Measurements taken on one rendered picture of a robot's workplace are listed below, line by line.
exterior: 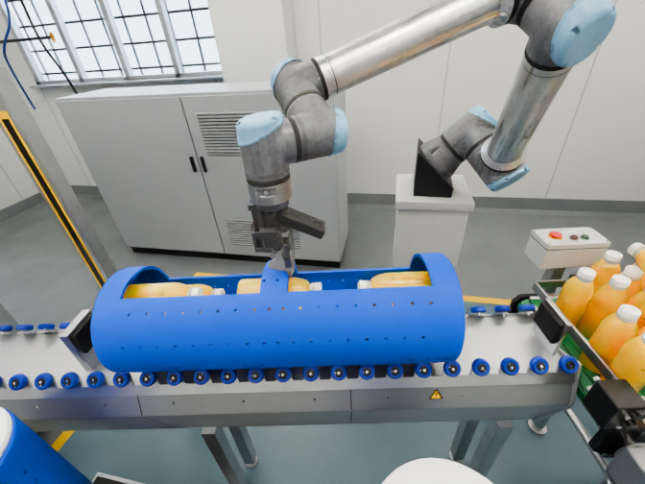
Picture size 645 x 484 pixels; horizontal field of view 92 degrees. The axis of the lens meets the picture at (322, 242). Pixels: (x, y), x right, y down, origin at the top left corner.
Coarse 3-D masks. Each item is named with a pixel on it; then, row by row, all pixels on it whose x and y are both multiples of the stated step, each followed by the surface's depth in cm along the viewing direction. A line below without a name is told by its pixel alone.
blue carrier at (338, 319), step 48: (336, 288) 98; (384, 288) 72; (432, 288) 72; (96, 336) 73; (144, 336) 73; (192, 336) 73; (240, 336) 72; (288, 336) 72; (336, 336) 71; (384, 336) 71; (432, 336) 71
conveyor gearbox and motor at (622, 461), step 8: (624, 448) 75; (632, 448) 74; (640, 448) 74; (616, 456) 77; (624, 456) 75; (632, 456) 73; (640, 456) 72; (608, 464) 80; (616, 464) 77; (624, 464) 75; (632, 464) 73; (640, 464) 71; (608, 472) 80; (616, 472) 77; (624, 472) 75; (632, 472) 73; (640, 472) 71; (608, 480) 79; (616, 480) 77; (624, 480) 75; (632, 480) 73; (640, 480) 71
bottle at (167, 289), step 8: (128, 288) 81; (136, 288) 81; (144, 288) 81; (152, 288) 81; (160, 288) 81; (168, 288) 81; (176, 288) 81; (184, 288) 82; (192, 288) 83; (128, 296) 80; (136, 296) 80; (144, 296) 80; (152, 296) 80; (160, 296) 80; (168, 296) 80; (176, 296) 80
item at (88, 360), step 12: (84, 312) 92; (72, 324) 88; (84, 324) 89; (60, 336) 85; (72, 336) 86; (84, 336) 89; (72, 348) 87; (84, 348) 89; (84, 360) 90; (96, 360) 94
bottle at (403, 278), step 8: (400, 272) 81; (408, 272) 80; (416, 272) 80; (424, 272) 80; (368, 280) 80; (376, 280) 79; (384, 280) 78; (392, 280) 78; (400, 280) 78; (408, 280) 78; (416, 280) 77; (424, 280) 77
